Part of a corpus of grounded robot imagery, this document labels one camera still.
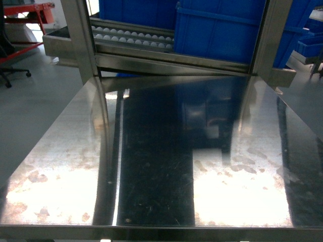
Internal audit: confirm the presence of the black office chair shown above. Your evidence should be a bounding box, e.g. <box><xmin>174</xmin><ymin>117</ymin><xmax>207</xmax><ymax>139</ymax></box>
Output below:
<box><xmin>0</xmin><ymin>0</ymin><xmax>32</xmax><ymax>88</ymax></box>

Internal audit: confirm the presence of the stainless steel roller rack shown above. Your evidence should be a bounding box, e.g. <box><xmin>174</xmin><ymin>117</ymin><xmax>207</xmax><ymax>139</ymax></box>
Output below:
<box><xmin>43</xmin><ymin>1</ymin><xmax>296</xmax><ymax>87</ymax></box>

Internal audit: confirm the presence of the large blue plastic crate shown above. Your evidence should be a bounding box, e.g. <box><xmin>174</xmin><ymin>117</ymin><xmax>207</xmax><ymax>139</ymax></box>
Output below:
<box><xmin>174</xmin><ymin>1</ymin><xmax>322</xmax><ymax>68</ymax></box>

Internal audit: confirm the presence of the steel shelf with blue bins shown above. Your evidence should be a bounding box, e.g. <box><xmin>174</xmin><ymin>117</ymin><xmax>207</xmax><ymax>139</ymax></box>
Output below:
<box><xmin>293</xmin><ymin>4</ymin><xmax>322</xmax><ymax>79</ymax></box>

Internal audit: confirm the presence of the red metal frame table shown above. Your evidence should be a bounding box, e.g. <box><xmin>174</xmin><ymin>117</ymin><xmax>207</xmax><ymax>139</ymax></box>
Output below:
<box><xmin>1</xmin><ymin>1</ymin><xmax>55</xmax><ymax>64</ymax></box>

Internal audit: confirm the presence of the blue crate behind left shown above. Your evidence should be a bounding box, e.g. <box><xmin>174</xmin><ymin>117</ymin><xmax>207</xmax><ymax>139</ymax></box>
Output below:
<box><xmin>99</xmin><ymin>0</ymin><xmax>177</xmax><ymax>30</ymax></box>

